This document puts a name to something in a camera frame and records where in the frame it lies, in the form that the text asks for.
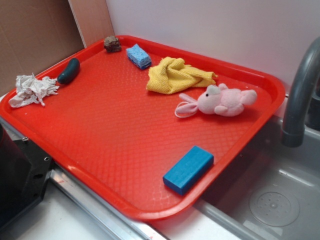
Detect grey faucet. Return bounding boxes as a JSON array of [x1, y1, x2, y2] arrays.
[[281, 38, 320, 148]]

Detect dark green toy cucumber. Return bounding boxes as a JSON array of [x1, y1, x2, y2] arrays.
[[57, 58, 80, 84]]

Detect light blue sponge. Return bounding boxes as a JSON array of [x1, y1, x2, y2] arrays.
[[126, 44, 152, 70]]

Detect crumpled white paper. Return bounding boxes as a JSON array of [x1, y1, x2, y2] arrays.
[[8, 74, 59, 108]]

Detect red plastic tray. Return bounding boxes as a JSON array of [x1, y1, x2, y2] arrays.
[[0, 36, 286, 222]]

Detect yellow cloth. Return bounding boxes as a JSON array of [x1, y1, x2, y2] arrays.
[[146, 57, 218, 95]]

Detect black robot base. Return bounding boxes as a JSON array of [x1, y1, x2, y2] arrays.
[[0, 126, 54, 230]]

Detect grey sink basin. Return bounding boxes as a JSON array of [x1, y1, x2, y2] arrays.
[[195, 117, 320, 240]]

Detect brown cardboard panel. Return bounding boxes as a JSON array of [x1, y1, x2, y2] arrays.
[[0, 0, 114, 95]]

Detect pink plush bunny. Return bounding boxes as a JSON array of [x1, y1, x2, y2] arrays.
[[174, 83, 258, 118]]

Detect blue rectangular block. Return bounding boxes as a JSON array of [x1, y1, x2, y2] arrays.
[[162, 146, 214, 196]]

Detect brown rock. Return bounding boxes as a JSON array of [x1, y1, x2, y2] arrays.
[[103, 35, 122, 53]]

